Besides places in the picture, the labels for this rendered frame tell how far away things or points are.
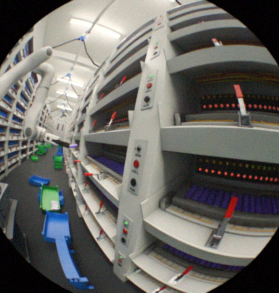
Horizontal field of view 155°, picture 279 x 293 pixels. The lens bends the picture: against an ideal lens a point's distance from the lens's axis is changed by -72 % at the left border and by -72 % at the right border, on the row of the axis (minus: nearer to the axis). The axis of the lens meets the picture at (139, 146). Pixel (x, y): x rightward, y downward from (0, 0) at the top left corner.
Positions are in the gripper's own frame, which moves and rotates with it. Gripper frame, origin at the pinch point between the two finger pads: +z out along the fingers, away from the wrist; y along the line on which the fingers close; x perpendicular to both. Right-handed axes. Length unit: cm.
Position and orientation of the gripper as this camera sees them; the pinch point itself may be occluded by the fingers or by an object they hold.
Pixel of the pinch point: (66, 144)
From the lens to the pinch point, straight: 70.0
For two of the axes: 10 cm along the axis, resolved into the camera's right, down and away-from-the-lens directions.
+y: -6.5, -0.7, 7.5
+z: 7.0, 3.0, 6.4
